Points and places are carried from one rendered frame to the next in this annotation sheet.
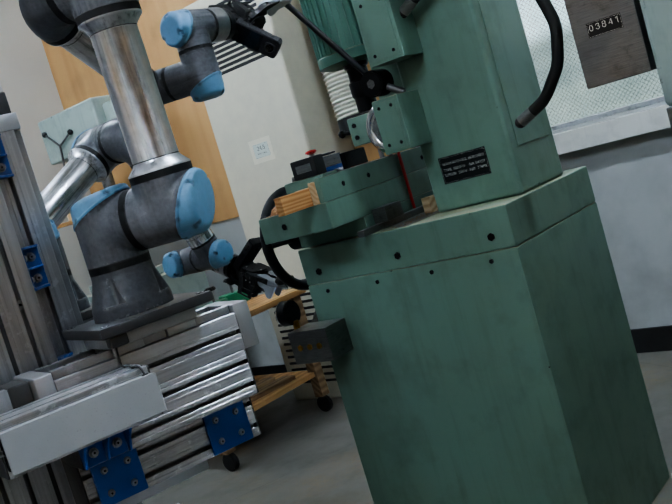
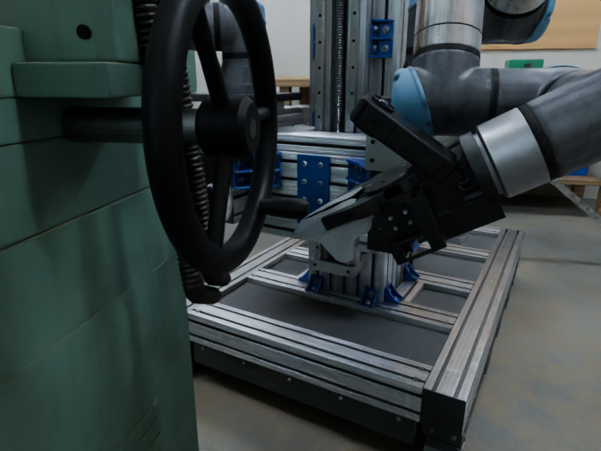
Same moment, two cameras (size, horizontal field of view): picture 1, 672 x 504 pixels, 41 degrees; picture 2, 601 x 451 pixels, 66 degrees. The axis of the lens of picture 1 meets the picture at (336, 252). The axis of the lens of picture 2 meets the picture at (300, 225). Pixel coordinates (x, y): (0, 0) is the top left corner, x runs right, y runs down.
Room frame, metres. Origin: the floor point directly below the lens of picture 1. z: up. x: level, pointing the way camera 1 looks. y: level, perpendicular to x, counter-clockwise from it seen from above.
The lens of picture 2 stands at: (2.89, -0.06, 0.86)
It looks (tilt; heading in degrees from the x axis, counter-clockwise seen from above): 18 degrees down; 153
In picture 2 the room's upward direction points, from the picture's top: straight up
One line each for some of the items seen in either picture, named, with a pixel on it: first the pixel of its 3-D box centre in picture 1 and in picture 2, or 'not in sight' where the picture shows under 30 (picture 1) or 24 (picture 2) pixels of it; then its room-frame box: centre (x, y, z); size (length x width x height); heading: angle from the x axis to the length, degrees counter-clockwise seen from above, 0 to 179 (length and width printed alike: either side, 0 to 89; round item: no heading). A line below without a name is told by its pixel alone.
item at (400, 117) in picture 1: (401, 122); not in sight; (1.99, -0.22, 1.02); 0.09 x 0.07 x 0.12; 140
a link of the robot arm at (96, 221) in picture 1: (110, 225); (240, 25); (1.68, 0.39, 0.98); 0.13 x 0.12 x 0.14; 73
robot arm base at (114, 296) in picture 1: (126, 285); (244, 73); (1.68, 0.39, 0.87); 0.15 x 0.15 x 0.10
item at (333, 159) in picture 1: (314, 164); not in sight; (2.34, -0.01, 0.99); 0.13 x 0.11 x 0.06; 140
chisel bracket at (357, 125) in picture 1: (380, 127); not in sight; (2.22, -0.19, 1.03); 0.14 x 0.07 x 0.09; 50
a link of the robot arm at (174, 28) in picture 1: (188, 29); not in sight; (1.97, 0.17, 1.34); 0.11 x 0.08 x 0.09; 140
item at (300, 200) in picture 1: (358, 180); not in sight; (2.14, -0.10, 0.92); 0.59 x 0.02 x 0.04; 140
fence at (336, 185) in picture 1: (393, 166); not in sight; (2.19, -0.19, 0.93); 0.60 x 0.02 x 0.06; 140
